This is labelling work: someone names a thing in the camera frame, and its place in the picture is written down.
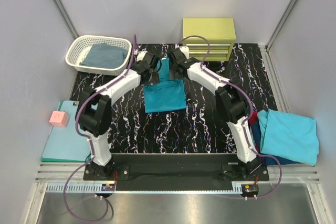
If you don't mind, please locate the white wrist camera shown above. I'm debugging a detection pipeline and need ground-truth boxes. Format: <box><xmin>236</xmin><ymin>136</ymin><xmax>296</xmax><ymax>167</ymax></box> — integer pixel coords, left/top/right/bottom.
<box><xmin>136</xmin><ymin>51</ymin><xmax>146</xmax><ymax>61</ymax></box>
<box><xmin>179</xmin><ymin>46</ymin><xmax>190</xmax><ymax>58</ymax></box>

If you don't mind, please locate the white plastic laundry basket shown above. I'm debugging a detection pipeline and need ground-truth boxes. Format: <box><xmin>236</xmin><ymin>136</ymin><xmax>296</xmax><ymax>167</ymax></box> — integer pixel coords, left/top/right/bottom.
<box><xmin>65</xmin><ymin>35</ymin><xmax>132</xmax><ymax>76</ymax></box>

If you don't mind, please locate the teal t shirt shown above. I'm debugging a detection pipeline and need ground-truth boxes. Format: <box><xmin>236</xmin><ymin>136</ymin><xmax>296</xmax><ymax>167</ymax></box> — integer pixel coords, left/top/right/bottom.
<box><xmin>143</xmin><ymin>58</ymin><xmax>187</xmax><ymax>113</ymax></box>

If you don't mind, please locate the light blue clipboard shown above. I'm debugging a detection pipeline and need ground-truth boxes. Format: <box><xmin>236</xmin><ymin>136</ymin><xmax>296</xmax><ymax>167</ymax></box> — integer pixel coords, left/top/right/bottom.
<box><xmin>41</xmin><ymin>101</ymin><xmax>90</xmax><ymax>160</ymax></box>

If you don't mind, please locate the light blue t shirt pile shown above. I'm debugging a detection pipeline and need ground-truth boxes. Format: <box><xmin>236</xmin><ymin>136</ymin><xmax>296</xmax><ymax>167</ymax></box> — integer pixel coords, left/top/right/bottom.
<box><xmin>258</xmin><ymin>109</ymin><xmax>319</xmax><ymax>166</ymax></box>

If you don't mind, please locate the yellow-green drawer cabinet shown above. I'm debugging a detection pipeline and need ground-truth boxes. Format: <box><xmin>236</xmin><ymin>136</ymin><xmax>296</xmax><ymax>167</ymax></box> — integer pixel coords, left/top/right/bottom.
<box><xmin>182</xmin><ymin>18</ymin><xmax>236</xmax><ymax>61</ymax></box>

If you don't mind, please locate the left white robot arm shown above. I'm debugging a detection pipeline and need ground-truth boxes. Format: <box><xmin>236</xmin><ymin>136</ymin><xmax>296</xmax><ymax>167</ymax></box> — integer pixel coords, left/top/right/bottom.
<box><xmin>75</xmin><ymin>52</ymin><xmax>162</xmax><ymax>180</ymax></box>

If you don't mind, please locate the folded grey-blue t shirt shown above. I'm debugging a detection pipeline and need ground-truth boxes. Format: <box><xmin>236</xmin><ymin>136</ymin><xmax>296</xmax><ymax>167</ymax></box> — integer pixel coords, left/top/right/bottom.
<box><xmin>80</xmin><ymin>43</ymin><xmax>128</xmax><ymax>69</ymax></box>

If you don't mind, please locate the red t shirt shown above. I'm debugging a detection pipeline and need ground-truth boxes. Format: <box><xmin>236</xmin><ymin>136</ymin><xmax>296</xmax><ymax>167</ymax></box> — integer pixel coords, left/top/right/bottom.
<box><xmin>248</xmin><ymin>111</ymin><xmax>259</xmax><ymax>127</ymax></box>

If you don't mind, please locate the dark blue t shirt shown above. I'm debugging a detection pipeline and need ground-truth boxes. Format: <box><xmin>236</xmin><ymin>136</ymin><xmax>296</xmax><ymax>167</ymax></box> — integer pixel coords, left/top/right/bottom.
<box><xmin>251</xmin><ymin>122</ymin><xmax>297</xmax><ymax>166</ymax></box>

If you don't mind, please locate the pink cube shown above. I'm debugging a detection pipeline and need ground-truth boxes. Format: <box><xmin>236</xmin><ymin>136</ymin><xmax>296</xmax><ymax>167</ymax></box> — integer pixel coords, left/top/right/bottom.
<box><xmin>49</xmin><ymin>111</ymin><xmax>69</xmax><ymax>127</ymax></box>

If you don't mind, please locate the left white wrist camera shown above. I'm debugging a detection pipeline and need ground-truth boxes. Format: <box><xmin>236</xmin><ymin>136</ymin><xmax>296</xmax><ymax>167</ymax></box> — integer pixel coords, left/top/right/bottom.
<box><xmin>136</xmin><ymin>51</ymin><xmax>146</xmax><ymax>61</ymax></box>

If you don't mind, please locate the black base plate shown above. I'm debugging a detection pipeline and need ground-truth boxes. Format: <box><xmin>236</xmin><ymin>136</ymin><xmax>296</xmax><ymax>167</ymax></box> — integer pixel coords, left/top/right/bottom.
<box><xmin>83</xmin><ymin>154</ymin><xmax>269</xmax><ymax>193</ymax></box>

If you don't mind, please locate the green cutting mat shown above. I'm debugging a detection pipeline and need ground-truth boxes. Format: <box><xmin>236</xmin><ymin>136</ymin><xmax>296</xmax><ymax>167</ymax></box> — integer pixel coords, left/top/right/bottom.
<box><xmin>40</xmin><ymin>157</ymin><xmax>86</xmax><ymax>163</ymax></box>

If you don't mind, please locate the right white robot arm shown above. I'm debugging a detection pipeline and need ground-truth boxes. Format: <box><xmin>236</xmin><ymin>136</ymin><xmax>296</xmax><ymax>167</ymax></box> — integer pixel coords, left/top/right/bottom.
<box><xmin>167</xmin><ymin>48</ymin><xmax>261</xmax><ymax>180</ymax></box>

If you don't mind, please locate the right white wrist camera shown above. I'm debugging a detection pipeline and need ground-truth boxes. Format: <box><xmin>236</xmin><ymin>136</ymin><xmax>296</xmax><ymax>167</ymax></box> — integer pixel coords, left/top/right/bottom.
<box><xmin>179</xmin><ymin>46</ymin><xmax>190</xmax><ymax>58</ymax></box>

